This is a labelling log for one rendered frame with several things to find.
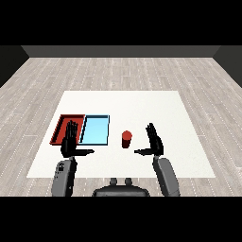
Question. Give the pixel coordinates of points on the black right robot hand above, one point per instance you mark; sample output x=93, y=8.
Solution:
x=155, y=141

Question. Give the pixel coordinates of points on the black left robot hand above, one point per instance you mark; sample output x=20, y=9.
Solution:
x=69, y=145

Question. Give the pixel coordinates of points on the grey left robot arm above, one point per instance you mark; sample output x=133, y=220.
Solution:
x=64, y=177

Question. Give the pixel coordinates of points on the red shallow open box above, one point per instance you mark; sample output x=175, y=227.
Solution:
x=61, y=129

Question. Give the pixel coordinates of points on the small red can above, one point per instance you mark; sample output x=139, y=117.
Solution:
x=126, y=139

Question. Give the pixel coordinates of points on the light blue shallow open box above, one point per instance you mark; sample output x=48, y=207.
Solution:
x=94, y=129

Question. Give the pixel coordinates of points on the dark grey robot body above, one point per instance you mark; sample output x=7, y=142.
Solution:
x=121, y=190

